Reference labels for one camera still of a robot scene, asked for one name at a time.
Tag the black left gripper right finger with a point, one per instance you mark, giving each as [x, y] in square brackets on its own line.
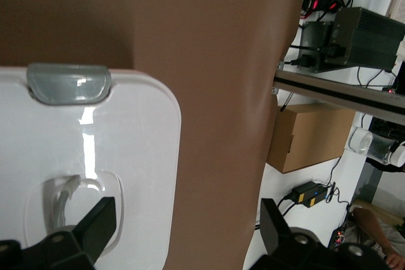
[275, 235]

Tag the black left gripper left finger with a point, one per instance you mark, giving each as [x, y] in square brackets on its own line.
[95, 229]

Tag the white box lid grey latches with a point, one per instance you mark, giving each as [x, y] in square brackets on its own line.
[126, 124]

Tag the person forearm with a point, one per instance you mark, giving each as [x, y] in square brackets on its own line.
[373, 229]

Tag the brown cardboard box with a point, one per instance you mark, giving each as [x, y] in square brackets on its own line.
[310, 137]

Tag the dark green equipment box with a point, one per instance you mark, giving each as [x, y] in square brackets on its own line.
[370, 39]

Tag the black power adapter yellow labels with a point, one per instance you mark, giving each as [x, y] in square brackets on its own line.
[307, 194]

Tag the clear plastic cylinder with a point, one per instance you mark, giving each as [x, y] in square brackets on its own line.
[376, 146]

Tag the brown table mat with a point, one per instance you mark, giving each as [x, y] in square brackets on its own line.
[221, 61]

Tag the electronics board red lights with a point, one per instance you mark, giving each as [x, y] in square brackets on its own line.
[316, 4]

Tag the aluminium camera mount beam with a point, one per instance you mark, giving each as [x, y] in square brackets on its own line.
[332, 88]

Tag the small grey metal enclosure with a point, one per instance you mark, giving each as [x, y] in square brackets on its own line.
[316, 34]

